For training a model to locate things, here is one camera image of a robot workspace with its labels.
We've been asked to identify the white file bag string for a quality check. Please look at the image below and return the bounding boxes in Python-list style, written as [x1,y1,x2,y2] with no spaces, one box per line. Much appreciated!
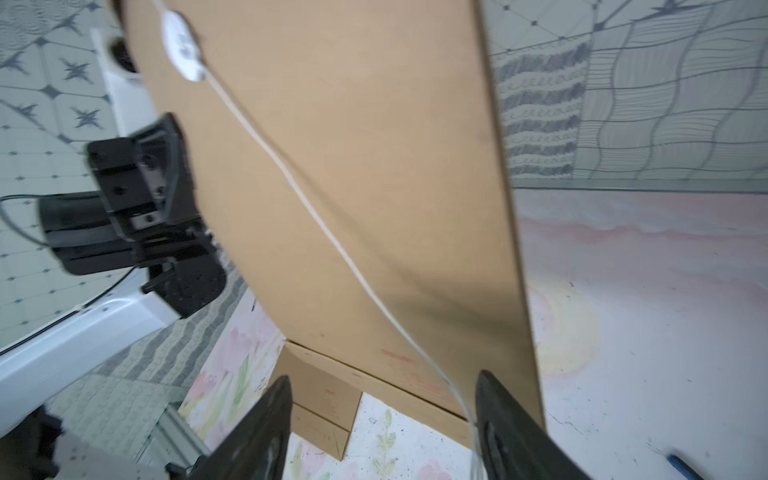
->
[149,0,487,480]

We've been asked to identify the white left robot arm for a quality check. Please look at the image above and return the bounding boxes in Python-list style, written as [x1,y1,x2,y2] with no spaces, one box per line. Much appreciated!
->
[1,113,227,434]

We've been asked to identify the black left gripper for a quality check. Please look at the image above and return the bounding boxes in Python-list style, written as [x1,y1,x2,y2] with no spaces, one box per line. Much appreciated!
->
[85,113,201,240]

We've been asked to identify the brown kraft file bag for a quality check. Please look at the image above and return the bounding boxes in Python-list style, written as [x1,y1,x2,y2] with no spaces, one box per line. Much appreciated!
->
[269,341,362,461]
[120,1,544,437]

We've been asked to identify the blue handled pliers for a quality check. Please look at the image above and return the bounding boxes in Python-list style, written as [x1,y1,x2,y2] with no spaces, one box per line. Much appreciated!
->
[666,454,704,480]

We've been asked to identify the aluminium mounting rail frame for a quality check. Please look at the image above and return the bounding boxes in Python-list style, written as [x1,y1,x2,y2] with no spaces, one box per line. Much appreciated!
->
[135,402,211,469]

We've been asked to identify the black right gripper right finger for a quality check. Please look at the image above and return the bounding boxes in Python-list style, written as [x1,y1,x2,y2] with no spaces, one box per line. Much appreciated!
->
[475,370,589,480]

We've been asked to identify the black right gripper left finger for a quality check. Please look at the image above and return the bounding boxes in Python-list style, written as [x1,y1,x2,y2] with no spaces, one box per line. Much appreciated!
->
[189,375,293,480]

